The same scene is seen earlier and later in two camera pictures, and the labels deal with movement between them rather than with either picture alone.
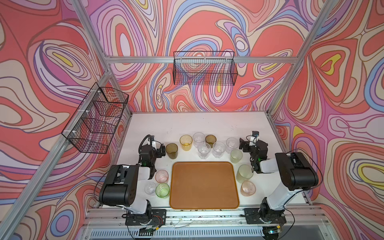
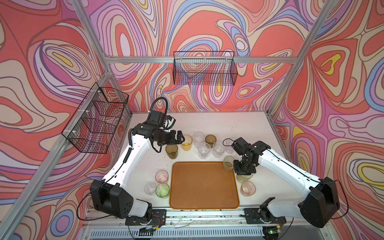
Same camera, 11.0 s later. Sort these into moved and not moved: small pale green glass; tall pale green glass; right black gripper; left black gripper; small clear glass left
Moved: left black gripper; small pale green glass; right black gripper
Not moved: small clear glass left; tall pale green glass
